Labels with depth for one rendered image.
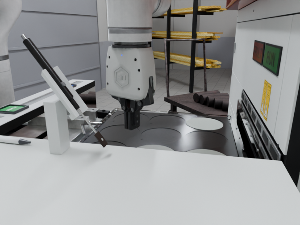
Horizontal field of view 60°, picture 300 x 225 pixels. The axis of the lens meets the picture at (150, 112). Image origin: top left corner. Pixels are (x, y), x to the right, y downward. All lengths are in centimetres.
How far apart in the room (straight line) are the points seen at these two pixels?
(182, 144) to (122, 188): 29
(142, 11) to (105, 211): 33
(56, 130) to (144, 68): 19
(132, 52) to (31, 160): 25
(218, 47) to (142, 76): 760
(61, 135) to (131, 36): 21
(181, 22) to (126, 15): 713
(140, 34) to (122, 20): 4
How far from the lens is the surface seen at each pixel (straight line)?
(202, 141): 63
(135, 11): 48
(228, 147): 61
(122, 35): 48
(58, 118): 41
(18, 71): 359
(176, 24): 764
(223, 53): 806
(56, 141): 43
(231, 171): 38
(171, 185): 34
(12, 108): 72
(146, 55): 49
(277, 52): 50
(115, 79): 52
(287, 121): 42
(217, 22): 806
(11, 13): 95
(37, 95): 85
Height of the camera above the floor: 115
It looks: 18 degrees down
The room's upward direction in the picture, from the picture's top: straight up
